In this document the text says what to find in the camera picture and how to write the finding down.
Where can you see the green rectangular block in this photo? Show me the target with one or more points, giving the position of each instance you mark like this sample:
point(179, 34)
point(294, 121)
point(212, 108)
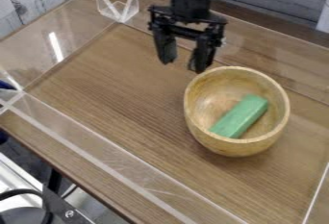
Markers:
point(234, 123)

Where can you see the black metal bracket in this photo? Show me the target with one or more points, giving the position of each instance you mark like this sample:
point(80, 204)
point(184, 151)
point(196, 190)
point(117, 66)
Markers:
point(63, 212)

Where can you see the black table leg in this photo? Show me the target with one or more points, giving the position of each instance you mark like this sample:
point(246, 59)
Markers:
point(55, 181)

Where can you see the light brown wooden bowl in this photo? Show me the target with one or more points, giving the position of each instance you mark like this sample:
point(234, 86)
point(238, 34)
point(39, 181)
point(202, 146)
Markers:
point(210, 96)

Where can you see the blue object at left edge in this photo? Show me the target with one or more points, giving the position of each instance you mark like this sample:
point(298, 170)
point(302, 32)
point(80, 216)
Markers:
point(4, 85)

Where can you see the clear acrylic tray wall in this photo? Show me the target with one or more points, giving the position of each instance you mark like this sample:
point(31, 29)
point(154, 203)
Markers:
point(97, 110)

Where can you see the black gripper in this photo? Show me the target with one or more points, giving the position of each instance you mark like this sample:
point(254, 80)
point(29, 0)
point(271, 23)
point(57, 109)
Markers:
point(187, 19)

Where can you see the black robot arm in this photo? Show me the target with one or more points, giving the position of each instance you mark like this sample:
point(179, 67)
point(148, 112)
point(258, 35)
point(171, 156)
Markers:
point(186, 19)

